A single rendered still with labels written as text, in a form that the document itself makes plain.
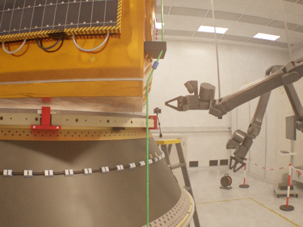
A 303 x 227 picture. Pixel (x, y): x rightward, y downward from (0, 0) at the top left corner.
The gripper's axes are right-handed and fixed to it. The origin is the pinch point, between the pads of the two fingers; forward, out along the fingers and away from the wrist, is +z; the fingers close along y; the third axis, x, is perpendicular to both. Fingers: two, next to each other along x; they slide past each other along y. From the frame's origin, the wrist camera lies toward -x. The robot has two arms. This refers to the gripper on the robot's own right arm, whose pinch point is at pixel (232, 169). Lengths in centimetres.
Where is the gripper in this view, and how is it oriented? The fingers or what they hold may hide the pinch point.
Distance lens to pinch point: 134.4
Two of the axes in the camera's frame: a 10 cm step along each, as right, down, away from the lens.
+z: -5.0, 8.7, 0.0
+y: -1.0, -0.6, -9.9
